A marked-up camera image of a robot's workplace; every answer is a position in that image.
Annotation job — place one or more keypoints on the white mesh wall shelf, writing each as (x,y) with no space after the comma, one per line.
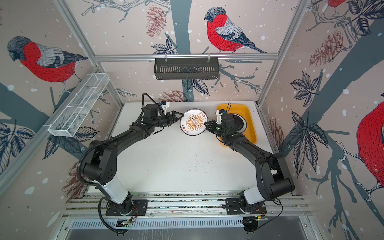
(75,112)

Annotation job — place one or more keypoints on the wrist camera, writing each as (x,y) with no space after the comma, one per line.
(164,105)
(219,114)

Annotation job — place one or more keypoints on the orange sunburst plate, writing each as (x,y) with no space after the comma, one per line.
(193,122)

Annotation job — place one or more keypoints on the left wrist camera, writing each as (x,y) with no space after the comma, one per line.
(164,105)

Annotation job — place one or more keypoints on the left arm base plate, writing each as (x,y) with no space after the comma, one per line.
(128,208)

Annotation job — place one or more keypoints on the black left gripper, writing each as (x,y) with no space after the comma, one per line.
(173,117)

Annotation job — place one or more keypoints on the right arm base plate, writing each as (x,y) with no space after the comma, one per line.
(239,206)

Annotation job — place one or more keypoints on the aluminium rail bed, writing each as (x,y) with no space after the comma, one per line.
(210,205)

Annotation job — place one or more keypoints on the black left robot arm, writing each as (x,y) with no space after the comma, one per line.
(98,166)

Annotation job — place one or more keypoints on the yellow plastic bin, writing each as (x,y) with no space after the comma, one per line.
(244,111)

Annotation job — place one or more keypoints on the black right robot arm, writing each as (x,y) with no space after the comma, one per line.
(273,177)

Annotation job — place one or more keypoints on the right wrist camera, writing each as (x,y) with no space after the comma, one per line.
(219,114)

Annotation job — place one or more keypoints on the black hanging wire basket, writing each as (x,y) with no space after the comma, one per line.
(186,69)

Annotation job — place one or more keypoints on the small black plate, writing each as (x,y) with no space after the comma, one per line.
(240,123)

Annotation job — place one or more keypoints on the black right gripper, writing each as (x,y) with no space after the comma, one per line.
(212,128)

